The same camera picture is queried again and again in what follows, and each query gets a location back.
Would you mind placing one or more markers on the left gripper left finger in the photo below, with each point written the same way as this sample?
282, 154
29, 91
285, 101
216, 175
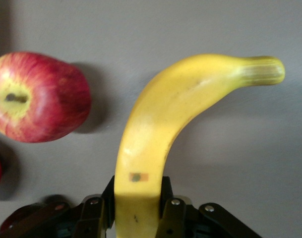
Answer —
93, 218

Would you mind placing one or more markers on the red yellow striped apple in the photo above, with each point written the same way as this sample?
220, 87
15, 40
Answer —
41, 99

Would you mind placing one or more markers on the yellow banana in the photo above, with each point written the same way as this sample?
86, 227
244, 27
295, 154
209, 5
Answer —
150, 136

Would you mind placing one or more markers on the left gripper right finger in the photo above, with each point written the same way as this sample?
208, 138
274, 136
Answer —
175, 220

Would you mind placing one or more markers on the table cover mat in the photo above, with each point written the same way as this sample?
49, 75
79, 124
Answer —
215, 148

